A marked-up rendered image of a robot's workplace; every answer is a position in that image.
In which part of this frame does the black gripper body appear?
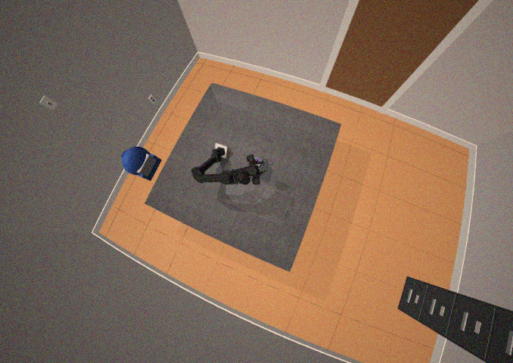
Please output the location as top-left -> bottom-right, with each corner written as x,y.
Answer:
242,154 -> 260,185

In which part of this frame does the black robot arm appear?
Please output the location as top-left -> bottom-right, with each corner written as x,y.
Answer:
191,147 -> 260,185

